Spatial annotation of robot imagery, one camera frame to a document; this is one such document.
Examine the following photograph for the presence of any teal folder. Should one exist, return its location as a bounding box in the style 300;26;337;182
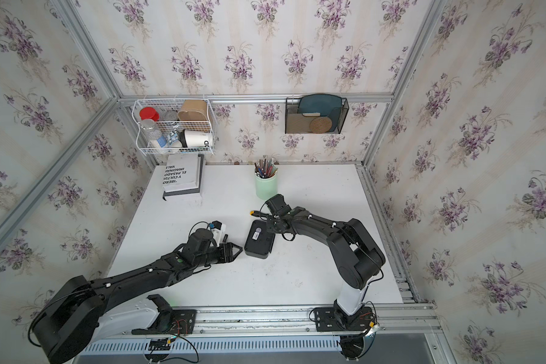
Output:
298;93;342;132

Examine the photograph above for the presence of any red lidded jar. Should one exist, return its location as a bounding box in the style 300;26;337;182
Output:
139;107;160;122

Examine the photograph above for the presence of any black handled screwdriver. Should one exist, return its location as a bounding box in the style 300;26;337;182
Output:
250;210;269;218

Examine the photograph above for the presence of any grey book underneath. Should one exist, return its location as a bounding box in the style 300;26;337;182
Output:
162;154;205;200

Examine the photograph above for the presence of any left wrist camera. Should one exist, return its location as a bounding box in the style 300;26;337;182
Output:
209;221;226;246

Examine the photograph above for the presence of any round cork coaster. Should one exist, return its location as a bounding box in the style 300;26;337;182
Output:
309;116;333;133

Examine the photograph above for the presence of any clear plastic bottle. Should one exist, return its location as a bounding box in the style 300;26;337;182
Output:
141;119;168;149

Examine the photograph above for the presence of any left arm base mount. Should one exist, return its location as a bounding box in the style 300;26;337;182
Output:
130;294;197;335

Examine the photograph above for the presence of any coloured pencils bundle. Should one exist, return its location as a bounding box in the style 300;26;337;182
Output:
253;158;278;179

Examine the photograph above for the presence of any black square alarm clock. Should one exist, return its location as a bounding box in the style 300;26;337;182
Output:
244;220;275;259

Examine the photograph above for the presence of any white wire basket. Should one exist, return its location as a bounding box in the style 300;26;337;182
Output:
131;98;217;156

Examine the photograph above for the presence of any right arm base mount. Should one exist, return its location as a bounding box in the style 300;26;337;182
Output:
309;303;378;332

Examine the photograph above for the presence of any black mesh wall organizer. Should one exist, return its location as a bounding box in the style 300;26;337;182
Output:
285;96;350;134

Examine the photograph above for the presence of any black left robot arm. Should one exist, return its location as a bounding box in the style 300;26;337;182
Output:
27;227;243;363

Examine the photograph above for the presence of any white book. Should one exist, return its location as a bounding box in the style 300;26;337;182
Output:
162;153;203;193

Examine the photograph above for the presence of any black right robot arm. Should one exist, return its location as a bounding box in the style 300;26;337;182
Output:
250;194;386;325

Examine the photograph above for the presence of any green pencil cup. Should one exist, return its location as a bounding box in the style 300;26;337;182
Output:
255;174;278;201

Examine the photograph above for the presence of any brown cardboard box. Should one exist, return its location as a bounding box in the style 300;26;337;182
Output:
177;99;209;122

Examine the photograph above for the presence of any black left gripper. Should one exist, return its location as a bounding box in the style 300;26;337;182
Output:
194;244;246;271

